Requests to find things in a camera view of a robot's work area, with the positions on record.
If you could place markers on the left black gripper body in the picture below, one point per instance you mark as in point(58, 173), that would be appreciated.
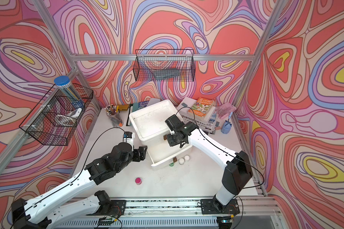
point(136, 156)

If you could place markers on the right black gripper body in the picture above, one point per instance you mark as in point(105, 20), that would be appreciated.
point(173, 139)

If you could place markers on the white bottom drawer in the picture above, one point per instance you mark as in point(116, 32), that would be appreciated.
point(162, 154)

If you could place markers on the magenta paint can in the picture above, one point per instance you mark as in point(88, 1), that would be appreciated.
point(138, 181)

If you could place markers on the white drawer cabinet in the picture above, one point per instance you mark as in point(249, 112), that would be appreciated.
point(149, 122)

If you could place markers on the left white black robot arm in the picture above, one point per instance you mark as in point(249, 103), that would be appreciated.
point(52, 209)

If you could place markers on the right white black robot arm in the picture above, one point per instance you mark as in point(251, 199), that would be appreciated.
point(236, 166)

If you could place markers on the white book with grey patch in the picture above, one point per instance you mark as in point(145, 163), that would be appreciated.
point(186, 104)

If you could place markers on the orange cover book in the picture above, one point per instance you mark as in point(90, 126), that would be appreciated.
point(201, 107)

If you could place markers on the newspaper stack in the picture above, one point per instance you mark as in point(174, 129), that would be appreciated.
point(209, 127)

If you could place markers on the dark books behind cabinet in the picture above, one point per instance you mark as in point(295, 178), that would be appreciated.
point(137, 106)

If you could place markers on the mesh pencil cup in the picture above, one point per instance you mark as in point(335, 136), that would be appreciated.
point(114, 115)

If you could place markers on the blue small cup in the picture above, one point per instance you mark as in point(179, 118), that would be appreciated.
point(227, 125)

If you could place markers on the pink plastic bag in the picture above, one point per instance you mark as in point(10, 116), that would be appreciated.
point(224, 110)

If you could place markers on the grey object in basket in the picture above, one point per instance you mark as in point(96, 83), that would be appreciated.
point(166, 74)

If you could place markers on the green circuit board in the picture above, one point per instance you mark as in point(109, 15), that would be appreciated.
point(107, 222)

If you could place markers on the white object in left basket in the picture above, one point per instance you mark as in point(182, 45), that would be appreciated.
point(68, 120)

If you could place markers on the blue lid pencil tube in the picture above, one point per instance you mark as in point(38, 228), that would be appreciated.
point(68, 89)

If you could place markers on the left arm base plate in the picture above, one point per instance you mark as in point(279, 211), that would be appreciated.
point(114, 208)

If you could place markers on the black wire basket back wall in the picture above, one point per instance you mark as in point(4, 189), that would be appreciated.
point(152, 59)

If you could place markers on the black wire basket wall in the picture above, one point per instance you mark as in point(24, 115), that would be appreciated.
point(42, 126)
point(152, 59)

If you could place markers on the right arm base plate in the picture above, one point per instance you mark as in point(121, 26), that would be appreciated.
point(213, 206)

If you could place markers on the black wire basket left wall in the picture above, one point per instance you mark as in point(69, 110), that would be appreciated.
point(42, 126)

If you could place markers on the white perforated cable duct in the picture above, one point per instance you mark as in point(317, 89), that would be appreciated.
point(146, 223)

